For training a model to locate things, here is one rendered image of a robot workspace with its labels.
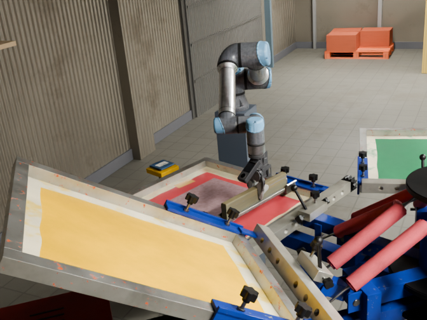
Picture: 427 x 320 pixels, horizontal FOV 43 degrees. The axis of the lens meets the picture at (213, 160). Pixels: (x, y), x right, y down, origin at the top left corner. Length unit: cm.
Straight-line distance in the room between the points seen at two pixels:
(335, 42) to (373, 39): 68
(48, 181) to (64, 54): 334
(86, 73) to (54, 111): 53
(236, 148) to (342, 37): 668
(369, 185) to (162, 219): 107
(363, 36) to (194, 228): 831
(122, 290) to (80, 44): 405
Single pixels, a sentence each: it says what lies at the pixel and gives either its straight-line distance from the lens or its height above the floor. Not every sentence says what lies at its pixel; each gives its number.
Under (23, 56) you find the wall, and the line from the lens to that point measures 460.
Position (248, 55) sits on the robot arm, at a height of 158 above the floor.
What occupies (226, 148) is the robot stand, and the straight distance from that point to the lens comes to 308.
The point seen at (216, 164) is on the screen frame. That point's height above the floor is 99.
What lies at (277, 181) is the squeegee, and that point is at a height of 106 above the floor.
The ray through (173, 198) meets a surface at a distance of 263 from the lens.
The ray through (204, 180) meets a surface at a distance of 279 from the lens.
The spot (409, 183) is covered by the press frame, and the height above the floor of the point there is 132.
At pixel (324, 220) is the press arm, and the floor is 104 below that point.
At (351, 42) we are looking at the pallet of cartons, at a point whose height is 27.
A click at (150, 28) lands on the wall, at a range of 606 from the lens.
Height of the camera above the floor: 210
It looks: 22 degrees down
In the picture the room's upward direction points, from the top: 5 degrees counter-clockwise
